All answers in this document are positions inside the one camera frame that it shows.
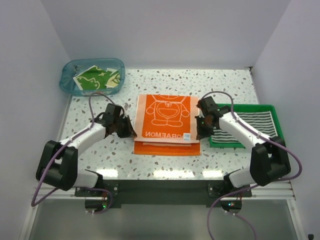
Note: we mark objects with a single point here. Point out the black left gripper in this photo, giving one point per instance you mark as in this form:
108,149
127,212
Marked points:
129,132

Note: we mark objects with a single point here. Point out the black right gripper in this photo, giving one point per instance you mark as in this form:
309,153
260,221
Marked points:
200,133

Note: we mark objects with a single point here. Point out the orange white towel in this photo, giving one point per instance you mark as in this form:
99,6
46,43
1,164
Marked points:
166,125

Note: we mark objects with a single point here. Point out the green white striped towel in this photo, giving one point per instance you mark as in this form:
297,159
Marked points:
240,129

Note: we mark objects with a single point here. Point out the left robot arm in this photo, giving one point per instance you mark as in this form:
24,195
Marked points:
58,165

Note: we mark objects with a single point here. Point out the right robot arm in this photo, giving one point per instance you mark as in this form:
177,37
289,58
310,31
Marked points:
269,161

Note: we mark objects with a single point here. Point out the green cream patterned towel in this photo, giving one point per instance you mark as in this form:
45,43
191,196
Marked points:
95,78

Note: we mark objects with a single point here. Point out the green plastic tray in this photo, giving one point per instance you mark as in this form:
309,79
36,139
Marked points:
262,117

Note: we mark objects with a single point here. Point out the teal plastic laundry basket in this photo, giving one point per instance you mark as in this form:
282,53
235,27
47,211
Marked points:
75,67

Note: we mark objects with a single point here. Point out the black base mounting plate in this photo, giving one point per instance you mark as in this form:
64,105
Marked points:
155,192

